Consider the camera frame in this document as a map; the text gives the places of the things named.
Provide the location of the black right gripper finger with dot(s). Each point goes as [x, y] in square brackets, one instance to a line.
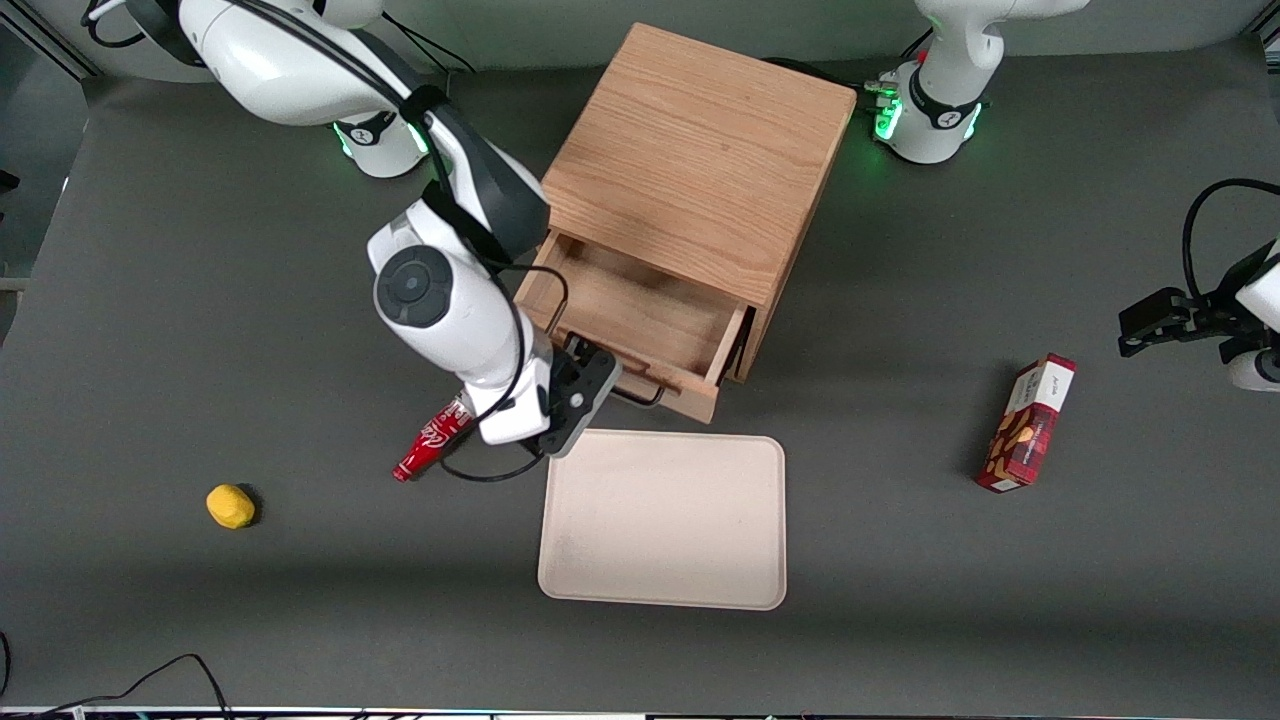
[590, 378]
[563, 428]

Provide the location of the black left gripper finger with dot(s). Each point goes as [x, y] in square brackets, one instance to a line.
[1150, 322]
[1218, 305]

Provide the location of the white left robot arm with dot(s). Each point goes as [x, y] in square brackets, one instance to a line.
[940, 100]

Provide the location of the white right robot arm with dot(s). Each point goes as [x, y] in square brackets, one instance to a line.
[300, 70]

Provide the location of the wooden drawer cabinet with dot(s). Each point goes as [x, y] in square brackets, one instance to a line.
[700, 150]

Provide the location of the red cola bottle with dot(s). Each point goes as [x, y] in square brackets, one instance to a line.
[425, 445]

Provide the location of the beige rectangular tray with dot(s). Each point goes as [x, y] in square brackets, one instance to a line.
[660, 520]

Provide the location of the red cookie box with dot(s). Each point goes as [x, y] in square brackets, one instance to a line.
[1025, 430]

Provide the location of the yellow lemon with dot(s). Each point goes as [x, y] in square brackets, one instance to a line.
[230, 506]

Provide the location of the grey connector plugs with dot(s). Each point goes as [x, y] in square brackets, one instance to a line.
[880, 92]

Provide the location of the small black object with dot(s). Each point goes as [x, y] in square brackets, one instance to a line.
[6, 182]

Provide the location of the aluminium frame rail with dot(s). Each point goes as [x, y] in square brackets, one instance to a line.
[40, 37]

